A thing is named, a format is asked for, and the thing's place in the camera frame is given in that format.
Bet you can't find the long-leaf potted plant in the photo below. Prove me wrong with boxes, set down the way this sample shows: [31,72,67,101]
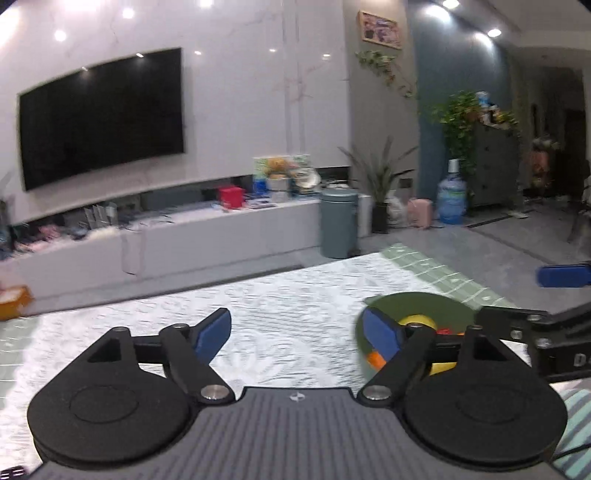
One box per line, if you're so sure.
[339,136,419,234]

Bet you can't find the green colander bowl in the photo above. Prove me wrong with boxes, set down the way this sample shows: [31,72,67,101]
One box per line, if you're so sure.
[355,292,483,379]

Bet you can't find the green ivy plant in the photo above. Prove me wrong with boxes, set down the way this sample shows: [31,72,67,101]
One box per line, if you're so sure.
[429,90,520,171]

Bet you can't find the cluttered dark shelf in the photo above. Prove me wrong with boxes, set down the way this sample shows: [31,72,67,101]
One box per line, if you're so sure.
[529,136,561,197]

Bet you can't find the green picture board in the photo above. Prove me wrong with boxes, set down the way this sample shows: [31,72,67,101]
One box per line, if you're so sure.
[252,154,311,195]

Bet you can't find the red box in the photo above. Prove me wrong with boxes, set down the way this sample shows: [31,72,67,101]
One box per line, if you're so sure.
[218,186,245,210]

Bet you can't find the teal striped cloth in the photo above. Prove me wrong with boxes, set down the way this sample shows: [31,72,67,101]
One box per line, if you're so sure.
[554,388,591,480]

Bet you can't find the white flower pot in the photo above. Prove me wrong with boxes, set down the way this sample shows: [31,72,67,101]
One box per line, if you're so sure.
[267,176,291,204]

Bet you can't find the hanging vine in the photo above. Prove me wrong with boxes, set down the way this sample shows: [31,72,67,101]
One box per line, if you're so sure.
[355,50,419,100]

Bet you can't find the orange cardboard box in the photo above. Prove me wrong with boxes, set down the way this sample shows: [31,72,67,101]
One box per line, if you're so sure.
[0,285,34,320]

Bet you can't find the white lace tablecloth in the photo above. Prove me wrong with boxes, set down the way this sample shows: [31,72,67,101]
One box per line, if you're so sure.
[9,253,462,416]

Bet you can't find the pink pig heater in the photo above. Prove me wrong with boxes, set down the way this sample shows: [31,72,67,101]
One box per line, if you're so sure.
[407,198,433,229]

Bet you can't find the white television cabinet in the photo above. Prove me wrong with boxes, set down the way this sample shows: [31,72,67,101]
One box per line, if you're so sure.
[0,194,372,305]

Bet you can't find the grey dresser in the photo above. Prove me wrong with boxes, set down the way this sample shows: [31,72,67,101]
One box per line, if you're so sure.
[470,122,520,208]

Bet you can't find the blue water jug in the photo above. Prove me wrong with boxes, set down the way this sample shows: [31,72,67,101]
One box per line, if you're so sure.
[436,159,467,226]

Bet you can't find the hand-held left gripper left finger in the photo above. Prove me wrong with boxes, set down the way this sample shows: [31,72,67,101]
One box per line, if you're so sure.
[85,308,232,405]

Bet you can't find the black cable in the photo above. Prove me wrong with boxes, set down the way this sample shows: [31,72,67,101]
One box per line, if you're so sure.
[121,217,176,278]

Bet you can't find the white router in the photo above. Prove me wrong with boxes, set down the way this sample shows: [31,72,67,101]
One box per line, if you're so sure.
[85,203,118,232]

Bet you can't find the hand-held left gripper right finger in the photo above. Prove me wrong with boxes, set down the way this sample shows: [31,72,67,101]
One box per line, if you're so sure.
[359,307,518,407]

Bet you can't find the white plastic bag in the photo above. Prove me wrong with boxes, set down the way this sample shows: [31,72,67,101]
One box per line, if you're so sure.
[387,196,409,227]

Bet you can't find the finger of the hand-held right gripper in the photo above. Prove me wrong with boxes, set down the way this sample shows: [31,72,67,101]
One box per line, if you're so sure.
[478,305,591,343]
[536,263,591,289]

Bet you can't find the wooden framed wall picture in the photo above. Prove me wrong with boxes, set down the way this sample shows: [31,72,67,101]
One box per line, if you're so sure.
[358,10,402,49]

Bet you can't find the black wall television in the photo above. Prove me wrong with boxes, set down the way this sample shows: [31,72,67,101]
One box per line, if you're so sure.
[17,47,186,192]

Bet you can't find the grey trash bin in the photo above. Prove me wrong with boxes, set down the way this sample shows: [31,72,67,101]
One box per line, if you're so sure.
[320,188,360,259]

